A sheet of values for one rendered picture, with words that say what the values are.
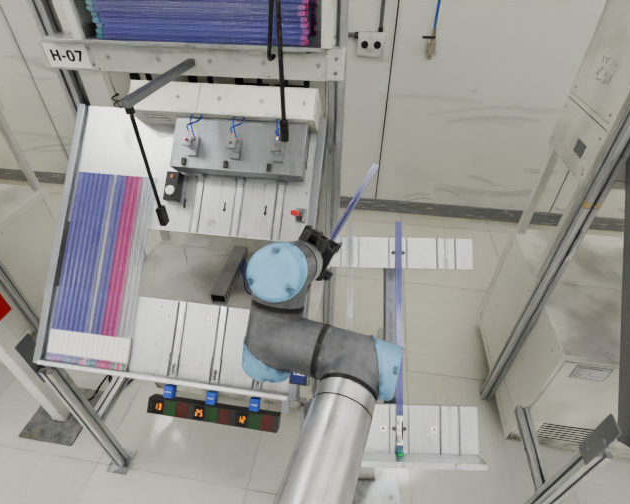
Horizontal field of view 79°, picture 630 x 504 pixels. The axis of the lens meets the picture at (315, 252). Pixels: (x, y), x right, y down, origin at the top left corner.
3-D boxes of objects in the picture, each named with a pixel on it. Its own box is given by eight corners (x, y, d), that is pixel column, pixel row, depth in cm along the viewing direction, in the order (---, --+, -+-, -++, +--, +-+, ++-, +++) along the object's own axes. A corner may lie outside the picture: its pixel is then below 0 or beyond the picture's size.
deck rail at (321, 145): (299, 394, 97) (295, 401, 91) (291, 393, 97) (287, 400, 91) (328, 127, 104) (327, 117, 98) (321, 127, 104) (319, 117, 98)
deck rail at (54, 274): (57, 359, 105) (39, 363, 99) (51, 358, 105) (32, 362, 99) (99, 114, 112) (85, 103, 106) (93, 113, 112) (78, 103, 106)
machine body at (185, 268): (315, 419, 161) (315, 325, 122) (160, 395, 169) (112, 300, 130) (333, 306, 211) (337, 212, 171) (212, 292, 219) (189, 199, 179)
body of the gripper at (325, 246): (344, 243, 74) (335, 247, 62) (323, 281, 75) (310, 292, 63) (311, 224, 75) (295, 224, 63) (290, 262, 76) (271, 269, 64)
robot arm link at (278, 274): (236, 302, 49) (247, 237, 48) (264, 288, 60) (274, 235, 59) (293, 316, 48) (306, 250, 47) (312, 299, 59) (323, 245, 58)
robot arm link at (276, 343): (303, 400, 50) (319, 320, 49) (228, 375, 53) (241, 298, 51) (319, 377, 57) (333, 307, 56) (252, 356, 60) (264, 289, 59)
